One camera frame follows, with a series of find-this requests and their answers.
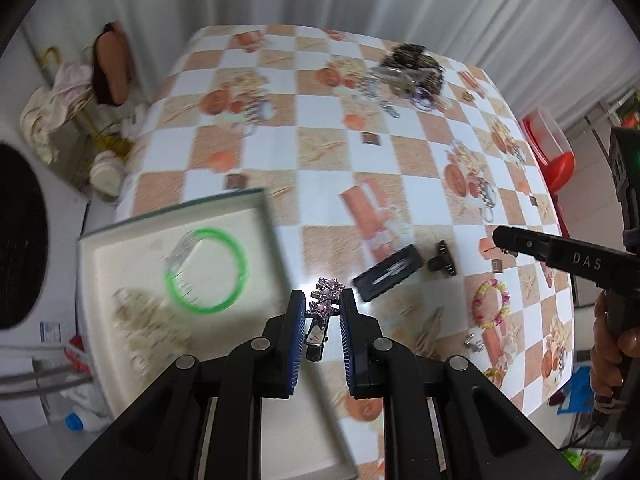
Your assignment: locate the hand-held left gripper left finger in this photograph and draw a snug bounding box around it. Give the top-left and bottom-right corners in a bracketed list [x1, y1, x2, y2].
[62, 290, 307, 480]

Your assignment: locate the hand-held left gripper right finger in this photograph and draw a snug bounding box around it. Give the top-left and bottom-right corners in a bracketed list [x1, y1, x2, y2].
[339, 289, 583, 480]

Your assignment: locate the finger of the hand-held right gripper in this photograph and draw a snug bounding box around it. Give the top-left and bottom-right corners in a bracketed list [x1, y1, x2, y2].
[492, 225, 551, 262]

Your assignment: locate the pink rhinestone hair clip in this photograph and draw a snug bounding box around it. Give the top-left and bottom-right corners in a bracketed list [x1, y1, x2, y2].
[304, 276, 347, 363]

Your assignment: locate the colourful flower bead bracelet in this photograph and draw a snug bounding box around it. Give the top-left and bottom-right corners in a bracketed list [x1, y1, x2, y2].
[472, 280, 511, 332]

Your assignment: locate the small black claw clip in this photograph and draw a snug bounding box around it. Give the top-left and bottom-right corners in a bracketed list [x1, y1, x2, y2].
[426, 240, 458, 277]

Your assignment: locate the dark rectangular hair barrette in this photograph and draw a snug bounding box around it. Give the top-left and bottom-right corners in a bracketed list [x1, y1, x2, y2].
[351, 244, 420, 303]

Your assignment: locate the white jewelry tray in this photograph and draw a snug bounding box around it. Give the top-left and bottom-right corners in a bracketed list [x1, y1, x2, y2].
[75, 187, 361, 480]

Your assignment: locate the pile of mixed jewelry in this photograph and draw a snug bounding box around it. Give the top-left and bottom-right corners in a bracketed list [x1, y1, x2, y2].
[350, 42, 468, 118]

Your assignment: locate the person's right hand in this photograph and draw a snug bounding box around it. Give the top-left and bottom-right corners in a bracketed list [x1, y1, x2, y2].
[591, 292, 640, 401]

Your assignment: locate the red plastic chair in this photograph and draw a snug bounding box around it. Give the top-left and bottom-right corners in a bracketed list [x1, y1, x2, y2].
[520, 107, 576, 193]

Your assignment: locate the blue box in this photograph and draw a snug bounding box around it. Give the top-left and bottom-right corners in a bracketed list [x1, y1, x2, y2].
[550, 365, 596, 416]

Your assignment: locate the cream dotted scrunchie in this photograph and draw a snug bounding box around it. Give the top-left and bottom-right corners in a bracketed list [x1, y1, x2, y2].
[111, 287, 196, 376]

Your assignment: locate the checkered printed tablecloth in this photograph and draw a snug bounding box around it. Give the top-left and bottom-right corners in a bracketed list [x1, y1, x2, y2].
[112, 24, 573, 480]

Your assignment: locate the blue capped bottle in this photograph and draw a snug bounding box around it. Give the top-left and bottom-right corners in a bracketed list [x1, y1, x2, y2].
[64, 410, 108, 433]

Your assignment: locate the white jar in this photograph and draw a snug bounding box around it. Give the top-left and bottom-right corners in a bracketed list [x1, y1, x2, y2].
[90, 152, 126, 201]

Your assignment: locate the white washing machine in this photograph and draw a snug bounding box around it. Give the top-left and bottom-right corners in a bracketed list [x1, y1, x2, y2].
[0, 125, 86, 346]

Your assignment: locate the cream crumpled cloth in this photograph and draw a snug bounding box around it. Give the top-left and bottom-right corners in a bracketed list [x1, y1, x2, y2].
[20, 60, 96, 163]

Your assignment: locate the green plastic bracelet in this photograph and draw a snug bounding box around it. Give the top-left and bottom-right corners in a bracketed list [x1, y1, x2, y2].
[164, 228, 250, 315]

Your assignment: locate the black cable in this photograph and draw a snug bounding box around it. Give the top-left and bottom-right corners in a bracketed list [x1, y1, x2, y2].
[560, 410, 601, 453]

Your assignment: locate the grey bar with red handle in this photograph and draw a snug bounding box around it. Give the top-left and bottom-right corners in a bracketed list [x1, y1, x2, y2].
[0, 337, 96, 403]

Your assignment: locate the gold wire rack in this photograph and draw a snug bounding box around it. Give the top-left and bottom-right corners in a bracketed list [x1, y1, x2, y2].
[42, 46, 131, 161]

